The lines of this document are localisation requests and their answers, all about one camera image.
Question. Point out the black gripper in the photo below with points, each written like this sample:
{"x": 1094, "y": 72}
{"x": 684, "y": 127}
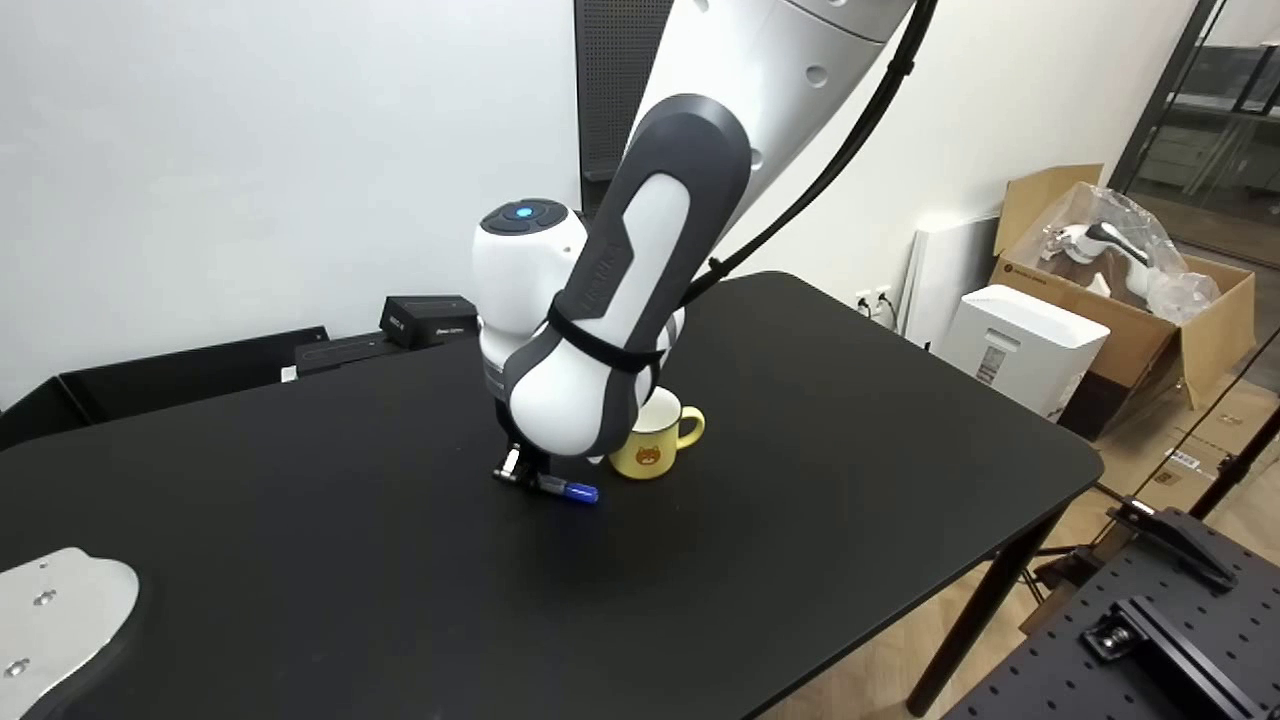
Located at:
{"x": 515, "y": 458}

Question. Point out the blue and white marker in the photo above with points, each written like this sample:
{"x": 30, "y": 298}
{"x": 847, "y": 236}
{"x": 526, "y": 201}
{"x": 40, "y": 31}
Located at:
{"x": 582, "y": 495}

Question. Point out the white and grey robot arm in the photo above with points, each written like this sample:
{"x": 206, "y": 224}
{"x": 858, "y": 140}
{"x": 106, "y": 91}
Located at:
{"x": 624, "y": 264}

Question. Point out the yellow mug with white inside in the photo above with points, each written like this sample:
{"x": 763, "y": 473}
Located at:
{"x": 648, "y": 445}

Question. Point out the small black box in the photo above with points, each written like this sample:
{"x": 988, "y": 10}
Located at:
{"x": 429, "y": 318}

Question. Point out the long black tray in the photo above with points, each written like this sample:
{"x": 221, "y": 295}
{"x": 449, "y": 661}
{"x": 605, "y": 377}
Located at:
{"x": 146, "y": 381}

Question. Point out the white flat panel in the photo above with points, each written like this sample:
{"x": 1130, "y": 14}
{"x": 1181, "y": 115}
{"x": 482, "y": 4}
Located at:
{"x": 944, "y": 272}

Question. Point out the black table leg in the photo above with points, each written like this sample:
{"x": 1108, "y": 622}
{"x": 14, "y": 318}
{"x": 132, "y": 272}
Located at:
{"x": 981, "y": 612}

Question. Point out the white rectangular box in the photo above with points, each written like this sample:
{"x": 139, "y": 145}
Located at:
{"x": 1021, "y": 344}

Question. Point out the clear plastic bag with contents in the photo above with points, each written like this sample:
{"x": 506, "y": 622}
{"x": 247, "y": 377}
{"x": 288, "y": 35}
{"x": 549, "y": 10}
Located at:
{"x": 1122, "y": 245}

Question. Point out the black perforated breadboard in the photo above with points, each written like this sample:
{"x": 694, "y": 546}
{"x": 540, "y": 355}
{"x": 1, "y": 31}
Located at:
{"x": 1145, "y": 640}

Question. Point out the open cardboard box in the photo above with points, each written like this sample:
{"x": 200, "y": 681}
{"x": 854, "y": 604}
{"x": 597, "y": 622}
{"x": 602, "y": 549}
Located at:
{"x": 1145, "y": 313}

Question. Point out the white wall power outlet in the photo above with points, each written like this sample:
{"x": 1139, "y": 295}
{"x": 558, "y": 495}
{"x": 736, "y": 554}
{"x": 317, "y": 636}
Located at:
{"x": 874, "y": 307}

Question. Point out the dark vertical post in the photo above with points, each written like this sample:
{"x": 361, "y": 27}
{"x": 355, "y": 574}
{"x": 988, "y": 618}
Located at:
{"x": 605, "y": 80}

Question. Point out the black metal shelf frame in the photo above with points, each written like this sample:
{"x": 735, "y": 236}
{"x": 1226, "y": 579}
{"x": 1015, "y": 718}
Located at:
{"x": 1203, "y": 92}

